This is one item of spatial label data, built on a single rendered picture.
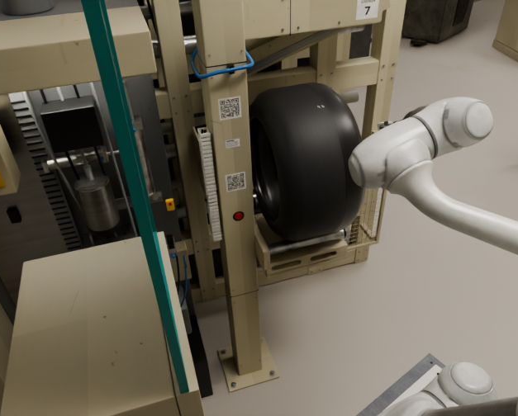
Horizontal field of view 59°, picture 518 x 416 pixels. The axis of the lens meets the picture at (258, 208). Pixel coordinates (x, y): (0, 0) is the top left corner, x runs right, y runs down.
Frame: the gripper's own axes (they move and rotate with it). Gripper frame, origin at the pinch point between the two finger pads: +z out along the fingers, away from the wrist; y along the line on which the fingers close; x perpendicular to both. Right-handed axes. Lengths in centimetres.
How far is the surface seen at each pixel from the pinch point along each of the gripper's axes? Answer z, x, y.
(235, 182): 43, -8, -41
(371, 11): 49, 39, 27
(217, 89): 26, 24, -40
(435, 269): 142, -110, 78
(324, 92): 37.9, 14.8, -2.4
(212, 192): 45, -10, -50
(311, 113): 30.2, 8.9, -11.2
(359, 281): 143, -103, 27
